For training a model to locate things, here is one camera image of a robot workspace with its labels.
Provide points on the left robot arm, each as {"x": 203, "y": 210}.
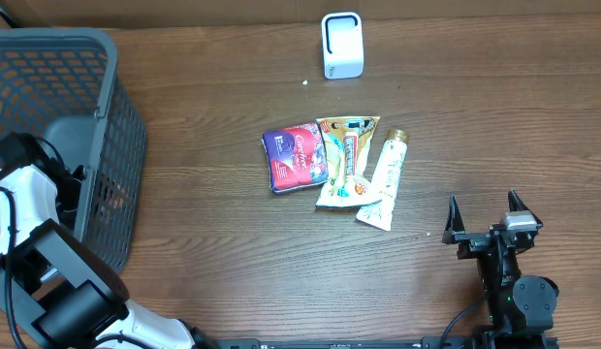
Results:
{"x": 54, "y": 288}

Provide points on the yellow snack bag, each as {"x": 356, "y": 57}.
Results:
{"x": 347, "y": 142}

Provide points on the white barcode scanner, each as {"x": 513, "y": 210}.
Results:
{"x": 343, "y": 45}

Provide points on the grey plastic shopping basket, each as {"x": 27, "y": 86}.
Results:
{"x": 63, "y": 85}

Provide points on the white cosmetic tube gold cap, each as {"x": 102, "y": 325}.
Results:
{"x": 386, "y": 179}

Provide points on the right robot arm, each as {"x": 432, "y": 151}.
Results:
{"x": 521, "y": 307}

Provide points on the red purple Carefree pack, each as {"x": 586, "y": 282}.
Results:
{"x": 296, "y": 157}

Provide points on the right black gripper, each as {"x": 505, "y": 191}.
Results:
{"x": 471, "y": 243}

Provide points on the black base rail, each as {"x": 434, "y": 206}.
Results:
{"x": 426, "y": 342}

